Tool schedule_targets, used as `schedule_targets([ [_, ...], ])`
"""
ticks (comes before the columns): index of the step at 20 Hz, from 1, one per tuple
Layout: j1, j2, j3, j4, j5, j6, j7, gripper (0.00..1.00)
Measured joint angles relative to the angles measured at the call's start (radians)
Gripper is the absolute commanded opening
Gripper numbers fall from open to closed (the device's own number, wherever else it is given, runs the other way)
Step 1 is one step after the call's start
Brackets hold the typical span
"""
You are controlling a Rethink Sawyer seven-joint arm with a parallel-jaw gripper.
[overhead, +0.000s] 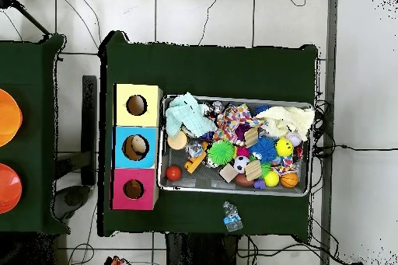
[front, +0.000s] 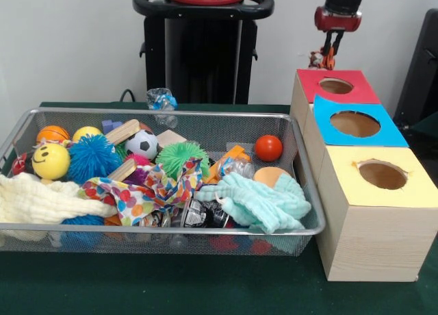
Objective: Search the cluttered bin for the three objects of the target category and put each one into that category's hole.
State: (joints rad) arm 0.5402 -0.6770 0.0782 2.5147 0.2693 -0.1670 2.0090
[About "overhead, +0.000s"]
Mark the blue spiky ball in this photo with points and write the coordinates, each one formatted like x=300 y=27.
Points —
x=264 y=149

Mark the shallow clear mesh bin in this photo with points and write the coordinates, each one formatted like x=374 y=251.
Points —
x=163 y=178

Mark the colourful polka dot cloth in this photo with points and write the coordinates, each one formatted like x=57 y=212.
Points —
x=236 y=122

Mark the red ball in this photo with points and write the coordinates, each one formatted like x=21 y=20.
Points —
x=173 y=173

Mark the black stand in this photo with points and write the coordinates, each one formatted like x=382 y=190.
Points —
x=89 y=122

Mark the orange striped tiger plush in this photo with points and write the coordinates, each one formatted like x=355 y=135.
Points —
x=118 y=262

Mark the large yellow ball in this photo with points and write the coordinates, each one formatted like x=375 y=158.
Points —
x=284 y=147

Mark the cream yellow cloth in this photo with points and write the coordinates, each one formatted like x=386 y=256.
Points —
x=289 y=119

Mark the mint green cloth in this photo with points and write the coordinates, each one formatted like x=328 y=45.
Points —
x=186 y=116

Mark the orange flat plastic toy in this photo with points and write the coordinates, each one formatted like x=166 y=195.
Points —
x=194 y=162

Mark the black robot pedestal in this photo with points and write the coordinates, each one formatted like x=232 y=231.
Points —
x=205 y=252

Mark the dark green table cloth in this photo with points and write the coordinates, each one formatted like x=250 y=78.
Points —
x=34 y=91
x=205 y=69

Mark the green furry monster toy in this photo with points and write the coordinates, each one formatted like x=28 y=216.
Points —
x=222 y=152

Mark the wooden box with three holes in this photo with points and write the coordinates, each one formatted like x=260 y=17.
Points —
x=138 y=127

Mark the orange bowl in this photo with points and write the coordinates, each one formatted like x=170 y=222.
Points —
x=7 y=188
x=7 y=117

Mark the crushed clear plastic bottle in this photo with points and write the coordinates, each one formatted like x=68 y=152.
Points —
x=232 y=216

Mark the toy hamburger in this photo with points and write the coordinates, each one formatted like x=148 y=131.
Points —
x=176 y=142

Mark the orange toy basketball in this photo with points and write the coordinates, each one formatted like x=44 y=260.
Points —
x=288 y=180

